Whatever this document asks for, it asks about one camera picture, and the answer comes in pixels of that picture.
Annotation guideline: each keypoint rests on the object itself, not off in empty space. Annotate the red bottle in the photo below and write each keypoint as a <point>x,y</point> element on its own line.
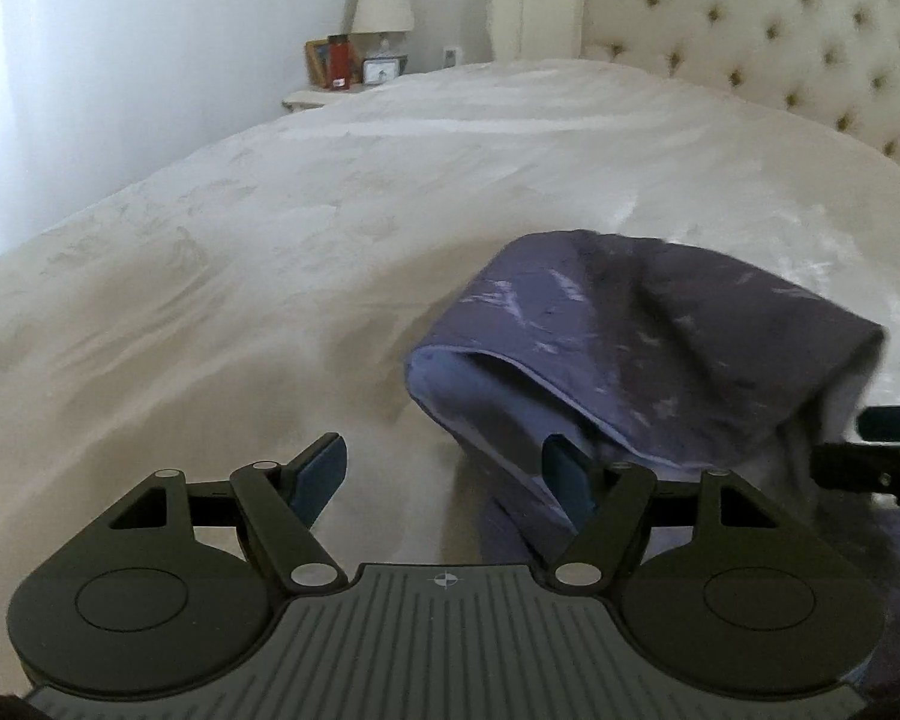
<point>339,63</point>

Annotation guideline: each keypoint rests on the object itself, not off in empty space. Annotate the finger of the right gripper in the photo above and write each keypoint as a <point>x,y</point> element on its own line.
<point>856,468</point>
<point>880,424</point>

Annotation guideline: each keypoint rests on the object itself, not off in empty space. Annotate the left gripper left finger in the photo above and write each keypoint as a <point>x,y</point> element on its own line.
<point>279,504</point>

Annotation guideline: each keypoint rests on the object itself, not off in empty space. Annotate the purple patterned garment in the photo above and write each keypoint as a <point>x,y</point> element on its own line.
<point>674,357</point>

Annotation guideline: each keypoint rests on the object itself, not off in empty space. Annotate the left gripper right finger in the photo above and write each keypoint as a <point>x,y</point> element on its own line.
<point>609,506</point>

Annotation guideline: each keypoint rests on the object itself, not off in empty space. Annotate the white fluffy bed cover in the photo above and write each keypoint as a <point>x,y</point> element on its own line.
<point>264,291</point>

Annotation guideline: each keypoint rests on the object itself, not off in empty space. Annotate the wooden picture frame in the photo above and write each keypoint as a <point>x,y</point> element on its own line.
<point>317,56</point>

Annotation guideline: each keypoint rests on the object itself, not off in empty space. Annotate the white left nightstand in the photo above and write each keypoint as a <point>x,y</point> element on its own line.
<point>314,97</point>

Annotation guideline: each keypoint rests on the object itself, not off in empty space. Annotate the cream tufted headboard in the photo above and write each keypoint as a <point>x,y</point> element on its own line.
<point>835,62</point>

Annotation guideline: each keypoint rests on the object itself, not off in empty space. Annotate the small white alarm clock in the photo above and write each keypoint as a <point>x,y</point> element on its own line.
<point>377,71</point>

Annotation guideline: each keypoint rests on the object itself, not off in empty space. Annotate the white table lamp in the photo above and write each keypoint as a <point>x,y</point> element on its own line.
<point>383,27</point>

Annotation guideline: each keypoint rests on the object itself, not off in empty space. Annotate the white wall socket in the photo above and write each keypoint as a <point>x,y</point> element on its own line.
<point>451,57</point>

